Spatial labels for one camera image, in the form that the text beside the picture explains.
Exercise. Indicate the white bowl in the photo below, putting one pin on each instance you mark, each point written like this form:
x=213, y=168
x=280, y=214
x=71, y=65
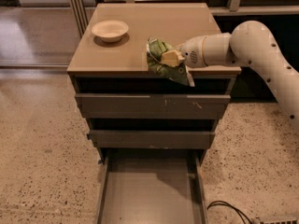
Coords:
x=110, y=31

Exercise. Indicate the green jalapeno chip bag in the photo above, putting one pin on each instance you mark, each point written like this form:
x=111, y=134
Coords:
x=179, y=74

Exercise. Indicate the grey bottom drawer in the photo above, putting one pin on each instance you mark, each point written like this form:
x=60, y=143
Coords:
x=151, y=186

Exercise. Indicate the grey top drawer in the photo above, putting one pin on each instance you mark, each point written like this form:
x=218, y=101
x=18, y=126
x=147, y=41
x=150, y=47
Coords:
x=153, y=106

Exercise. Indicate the metal floor vent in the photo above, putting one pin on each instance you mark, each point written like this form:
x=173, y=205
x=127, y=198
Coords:
x=276, y=220

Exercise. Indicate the grey middle drawer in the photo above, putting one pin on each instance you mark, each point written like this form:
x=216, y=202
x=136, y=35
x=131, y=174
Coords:
x=152, y=139

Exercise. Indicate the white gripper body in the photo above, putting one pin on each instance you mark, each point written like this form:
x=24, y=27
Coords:
x=192, y=54

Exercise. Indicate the grey drawer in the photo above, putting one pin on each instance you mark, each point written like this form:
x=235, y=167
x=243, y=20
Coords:
x=153, y=106
x=152, y=139
x=151, y=186

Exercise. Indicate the grey drawer cabinet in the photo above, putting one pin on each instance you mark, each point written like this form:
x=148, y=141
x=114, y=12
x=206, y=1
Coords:
x=121, y=67

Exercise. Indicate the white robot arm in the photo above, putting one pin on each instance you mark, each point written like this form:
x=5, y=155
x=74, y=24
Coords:
x=252, y=45

